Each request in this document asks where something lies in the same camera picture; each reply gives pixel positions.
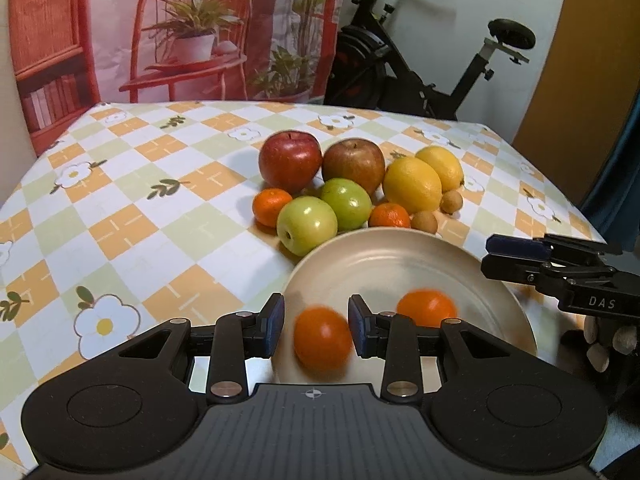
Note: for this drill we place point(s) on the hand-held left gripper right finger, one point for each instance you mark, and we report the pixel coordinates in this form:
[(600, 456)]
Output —
[(357, 327)]

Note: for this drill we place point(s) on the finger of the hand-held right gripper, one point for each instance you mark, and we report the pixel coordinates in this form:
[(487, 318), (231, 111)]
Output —
[(510, 246), (505, 266)]

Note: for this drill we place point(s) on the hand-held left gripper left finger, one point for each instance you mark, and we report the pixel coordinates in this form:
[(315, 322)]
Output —
[(274, 322)]

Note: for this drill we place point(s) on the orange tangerine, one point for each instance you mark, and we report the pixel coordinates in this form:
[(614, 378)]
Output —
[(267, 207), (425, 307), (389, 216), (322, 337)]

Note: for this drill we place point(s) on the beige round plate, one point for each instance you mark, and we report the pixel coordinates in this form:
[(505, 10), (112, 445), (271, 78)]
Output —
[(380, 260)]

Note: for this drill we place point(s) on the small brown longan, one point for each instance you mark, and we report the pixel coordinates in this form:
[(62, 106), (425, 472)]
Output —
[(424, 221), (451, 201)]

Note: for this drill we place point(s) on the green apple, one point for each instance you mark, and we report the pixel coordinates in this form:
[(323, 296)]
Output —
[(306, 224), (347, 202)]

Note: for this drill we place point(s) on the yellow lemon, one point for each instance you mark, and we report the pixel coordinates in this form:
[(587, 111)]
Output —
[(412, 185), (445, 165)]

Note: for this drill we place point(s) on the brownish red apple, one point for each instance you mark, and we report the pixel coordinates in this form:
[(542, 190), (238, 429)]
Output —
[(354, 162)]

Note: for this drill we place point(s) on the person's right hand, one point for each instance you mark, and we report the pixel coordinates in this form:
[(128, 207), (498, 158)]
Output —
[(625, 342)]

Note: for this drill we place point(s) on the dark teal cloth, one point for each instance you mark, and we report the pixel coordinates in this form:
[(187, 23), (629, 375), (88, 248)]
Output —
[(615, 200)]

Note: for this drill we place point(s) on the checked floral tablecloth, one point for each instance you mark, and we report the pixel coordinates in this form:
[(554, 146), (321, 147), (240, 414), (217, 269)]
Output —
[(150, 240)]

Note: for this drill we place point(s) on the orange wooden door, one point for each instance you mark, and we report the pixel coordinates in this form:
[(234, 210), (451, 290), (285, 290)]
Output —
[(590, 85)]

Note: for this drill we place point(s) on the black exercise bike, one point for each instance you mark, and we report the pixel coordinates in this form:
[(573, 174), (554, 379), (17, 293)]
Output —
[(360, 60)]

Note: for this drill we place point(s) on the pink printed backdrop cloth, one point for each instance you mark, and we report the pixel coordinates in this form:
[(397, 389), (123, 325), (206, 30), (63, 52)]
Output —
[(100, 35)]

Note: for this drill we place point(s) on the white panel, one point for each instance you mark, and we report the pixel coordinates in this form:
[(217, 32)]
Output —
[(12, 110)]

